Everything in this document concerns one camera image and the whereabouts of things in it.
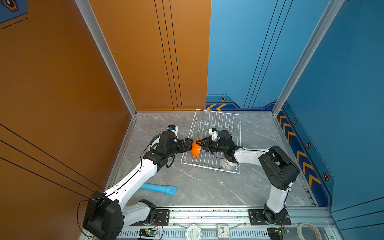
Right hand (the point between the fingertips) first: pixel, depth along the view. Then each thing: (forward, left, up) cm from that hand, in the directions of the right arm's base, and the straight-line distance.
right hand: (195, 143), depth 86 cm
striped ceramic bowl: (-11, -19, -7) cm, 23 cm away
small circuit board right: (-41, -39, -15) cm, 59 cm away
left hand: (-1, +4, +5) cm, 7 cm away
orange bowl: (-2, 0, -2) cm, 3 cm away
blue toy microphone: (-23, +13, -10) cm, 28 cm away
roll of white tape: (-40, -48, -13) cm, 64 cm away
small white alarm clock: (-41, -13, -12) cm, 45 cm away
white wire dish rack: (+25, -6, -8) cm, 27 cm away
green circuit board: (-41, +21, -14) cm, 48 cm away
